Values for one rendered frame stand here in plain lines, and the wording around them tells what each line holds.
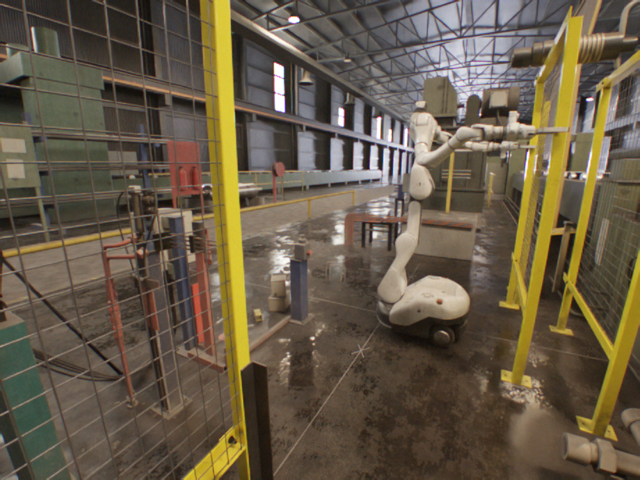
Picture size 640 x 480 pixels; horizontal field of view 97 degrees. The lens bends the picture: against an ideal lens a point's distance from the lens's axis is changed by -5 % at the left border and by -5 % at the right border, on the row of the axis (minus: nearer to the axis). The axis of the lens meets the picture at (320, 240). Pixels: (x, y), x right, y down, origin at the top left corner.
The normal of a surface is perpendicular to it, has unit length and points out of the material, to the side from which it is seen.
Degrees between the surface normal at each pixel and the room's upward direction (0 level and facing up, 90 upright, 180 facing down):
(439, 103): 90
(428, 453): 0
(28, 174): 90
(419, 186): 90
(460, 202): 90
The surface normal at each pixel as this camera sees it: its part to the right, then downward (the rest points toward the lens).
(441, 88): -0.47, 0.21
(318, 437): 0.00, -0.97
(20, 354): 0.88, 0.11
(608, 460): -0.40, -0.31
